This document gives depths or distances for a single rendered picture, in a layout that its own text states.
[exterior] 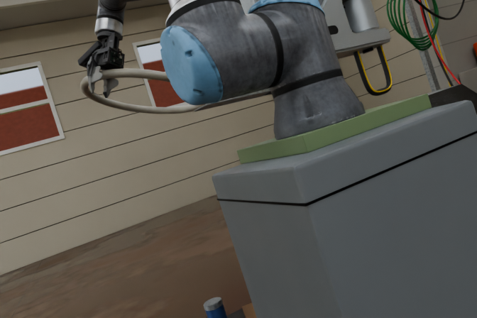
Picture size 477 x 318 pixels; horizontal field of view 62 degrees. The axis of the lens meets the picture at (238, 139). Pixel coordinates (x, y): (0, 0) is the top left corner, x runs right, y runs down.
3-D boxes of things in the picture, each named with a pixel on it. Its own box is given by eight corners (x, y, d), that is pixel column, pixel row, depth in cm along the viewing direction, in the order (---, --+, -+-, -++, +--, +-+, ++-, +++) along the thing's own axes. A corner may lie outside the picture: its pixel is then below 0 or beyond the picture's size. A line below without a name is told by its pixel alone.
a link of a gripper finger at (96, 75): (95, 86, 128) (103, 62, 131) (82, 89, 131) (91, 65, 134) (102, 91, 130) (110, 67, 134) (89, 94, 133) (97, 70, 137)
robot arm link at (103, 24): (90, 20, 138) (111, 33, 146) (89, 34, 137) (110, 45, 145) (108, 15, 133) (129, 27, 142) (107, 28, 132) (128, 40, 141)
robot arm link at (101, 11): (100, -20, 135) (98, -5, 144) (96, 13, 133) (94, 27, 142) (128, -14, 139) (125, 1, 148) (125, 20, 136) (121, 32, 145)
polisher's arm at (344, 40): (370, 69, 238) (345, -9, 238) (403, 56, 218) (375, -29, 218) (275, 95, 200) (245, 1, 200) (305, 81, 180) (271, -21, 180)
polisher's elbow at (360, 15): (339, 44, 230) (329, 12, 230) (366, 37, 236) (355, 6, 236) (358, 33, 212) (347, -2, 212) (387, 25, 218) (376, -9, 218)
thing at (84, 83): (182, 120, 188) (182, 113, 189) (232, 93, 146) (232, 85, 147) (71, 102, 165) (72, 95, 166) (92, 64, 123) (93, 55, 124)
